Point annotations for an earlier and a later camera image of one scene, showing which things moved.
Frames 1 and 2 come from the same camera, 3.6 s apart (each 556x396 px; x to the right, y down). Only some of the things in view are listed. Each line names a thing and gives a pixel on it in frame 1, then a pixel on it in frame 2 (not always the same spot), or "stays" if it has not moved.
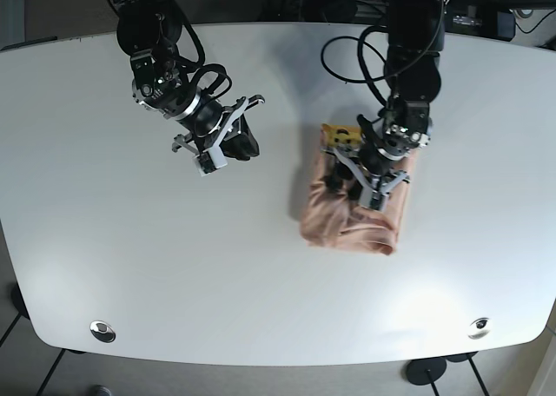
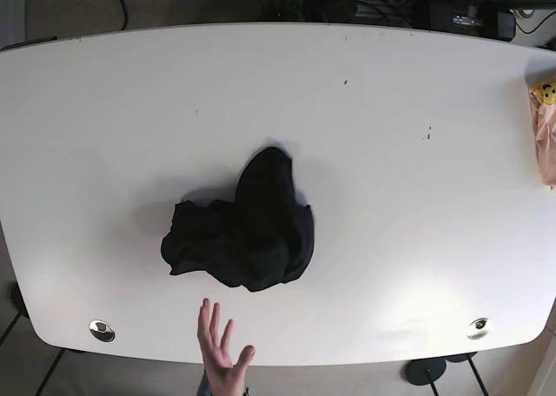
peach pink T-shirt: x=331 y=219 -> x=544 y=112
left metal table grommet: x=102 y=331 stays
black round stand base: x=426 y=371 stays
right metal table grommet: x=479 y=328 stays
